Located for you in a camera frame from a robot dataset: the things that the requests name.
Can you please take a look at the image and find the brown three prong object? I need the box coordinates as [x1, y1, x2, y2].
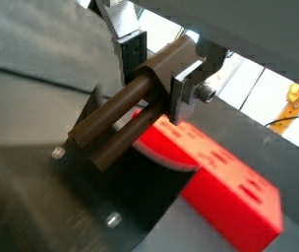
[69, 35, 200, 171]

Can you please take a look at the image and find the red shape sorter block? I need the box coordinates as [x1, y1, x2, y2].
[137, 117, 284, 252]

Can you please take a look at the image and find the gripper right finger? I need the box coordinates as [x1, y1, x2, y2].
[169, 37, 228, 125]

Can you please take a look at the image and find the black cable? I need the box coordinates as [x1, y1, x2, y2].
[238, 67, 299, 128]

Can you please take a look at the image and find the black curved fixture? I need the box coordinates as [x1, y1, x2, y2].
[46, 86, 201, 252]

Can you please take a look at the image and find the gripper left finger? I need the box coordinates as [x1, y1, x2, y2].
[89, 0, 147, 83]

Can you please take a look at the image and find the yellow metal stand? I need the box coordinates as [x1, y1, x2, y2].
[268, 83, 299, 135]

